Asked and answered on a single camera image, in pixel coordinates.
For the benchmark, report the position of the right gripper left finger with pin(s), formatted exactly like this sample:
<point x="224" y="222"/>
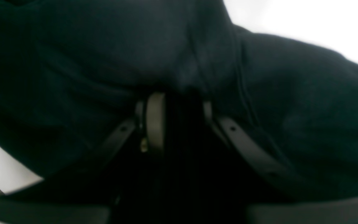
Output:
<point x="63" y="198"/>

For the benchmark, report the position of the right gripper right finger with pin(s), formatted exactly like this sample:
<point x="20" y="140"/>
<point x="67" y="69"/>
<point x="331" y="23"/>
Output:
<point x="315" y="204"/>

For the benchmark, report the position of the black T-shirt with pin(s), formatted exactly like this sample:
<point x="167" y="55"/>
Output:
<point x="72" y="70"/>

